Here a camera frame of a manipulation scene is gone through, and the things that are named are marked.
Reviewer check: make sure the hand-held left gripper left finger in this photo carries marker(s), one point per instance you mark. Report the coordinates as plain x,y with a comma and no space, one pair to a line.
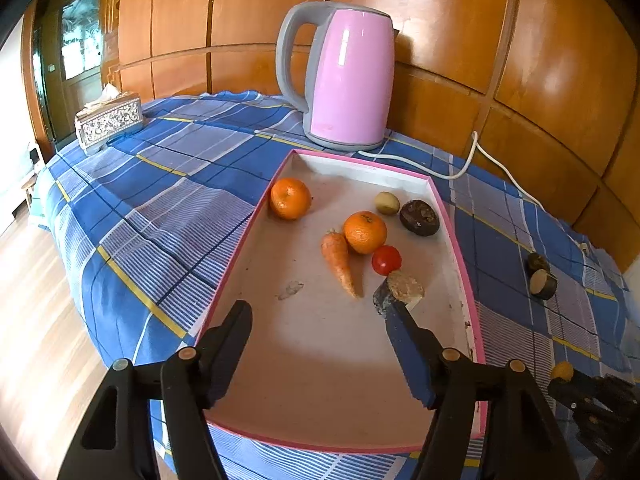
232,342

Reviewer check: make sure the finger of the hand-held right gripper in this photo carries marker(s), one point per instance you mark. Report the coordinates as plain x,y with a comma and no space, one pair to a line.
595,432
575,391

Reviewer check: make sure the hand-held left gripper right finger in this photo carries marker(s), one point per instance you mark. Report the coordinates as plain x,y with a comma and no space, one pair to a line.
407,355

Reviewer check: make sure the small yellow citrus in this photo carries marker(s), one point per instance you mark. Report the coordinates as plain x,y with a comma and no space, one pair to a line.
562,371

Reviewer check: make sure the dark cut root chunk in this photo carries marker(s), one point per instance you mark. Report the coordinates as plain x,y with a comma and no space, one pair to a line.
537,262
402,287
544,285

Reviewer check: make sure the pink-edged white box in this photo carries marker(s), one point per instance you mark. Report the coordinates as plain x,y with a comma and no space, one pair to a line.
325,350

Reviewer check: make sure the red tomato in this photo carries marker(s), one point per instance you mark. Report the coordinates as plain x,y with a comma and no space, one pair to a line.
386,260

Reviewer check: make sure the carrot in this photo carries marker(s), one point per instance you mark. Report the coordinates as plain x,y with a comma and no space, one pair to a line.
337,260

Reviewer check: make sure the orange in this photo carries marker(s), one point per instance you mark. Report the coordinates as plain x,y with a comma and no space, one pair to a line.
365,232
290,199

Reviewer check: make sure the dark brown round root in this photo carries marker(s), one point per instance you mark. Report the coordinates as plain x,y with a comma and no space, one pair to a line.
419,217

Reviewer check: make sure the small yellow-green potato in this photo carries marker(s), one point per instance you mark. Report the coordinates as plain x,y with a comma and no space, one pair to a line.
387,203

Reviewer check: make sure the blue plaid tablecloth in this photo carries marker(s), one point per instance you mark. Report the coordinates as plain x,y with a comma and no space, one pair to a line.
150,200

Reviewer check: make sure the patterned silver tissue box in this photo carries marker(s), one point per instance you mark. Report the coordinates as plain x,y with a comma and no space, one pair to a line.
107,122

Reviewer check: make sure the pink electric kettle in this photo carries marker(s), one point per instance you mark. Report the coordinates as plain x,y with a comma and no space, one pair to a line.
345,75

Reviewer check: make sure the dark wooden glass door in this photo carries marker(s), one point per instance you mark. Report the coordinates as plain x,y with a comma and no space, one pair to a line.
75,35

